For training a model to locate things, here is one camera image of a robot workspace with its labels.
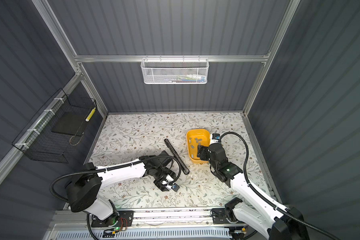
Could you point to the yellow plastic tray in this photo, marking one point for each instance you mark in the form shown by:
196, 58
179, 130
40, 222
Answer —
204, 140

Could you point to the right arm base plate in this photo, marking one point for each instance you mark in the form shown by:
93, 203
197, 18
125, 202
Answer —
219, 217

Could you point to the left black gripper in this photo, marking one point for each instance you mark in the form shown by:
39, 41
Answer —
170, 171

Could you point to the aluminium mounting rail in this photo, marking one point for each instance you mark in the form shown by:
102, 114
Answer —
199, 217

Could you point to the black wire basket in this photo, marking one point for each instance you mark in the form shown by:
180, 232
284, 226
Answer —
38, 143

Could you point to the white wire mesh basket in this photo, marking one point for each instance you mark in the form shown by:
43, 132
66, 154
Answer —
156, 73

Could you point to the black stapler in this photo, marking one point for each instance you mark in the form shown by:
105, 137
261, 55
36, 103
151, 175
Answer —
184, 168

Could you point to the yellow marker in basket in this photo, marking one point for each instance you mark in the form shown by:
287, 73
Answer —
90, 115

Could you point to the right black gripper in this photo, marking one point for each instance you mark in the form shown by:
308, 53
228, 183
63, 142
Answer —
203, 150

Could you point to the items in white basket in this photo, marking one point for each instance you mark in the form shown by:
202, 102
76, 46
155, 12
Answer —
194, 78

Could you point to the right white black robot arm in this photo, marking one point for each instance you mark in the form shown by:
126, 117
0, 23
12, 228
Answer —
263, 215

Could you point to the black pad in basket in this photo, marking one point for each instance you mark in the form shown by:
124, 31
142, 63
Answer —
72, 124

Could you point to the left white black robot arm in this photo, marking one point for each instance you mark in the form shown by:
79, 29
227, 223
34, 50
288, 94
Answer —
83, 191

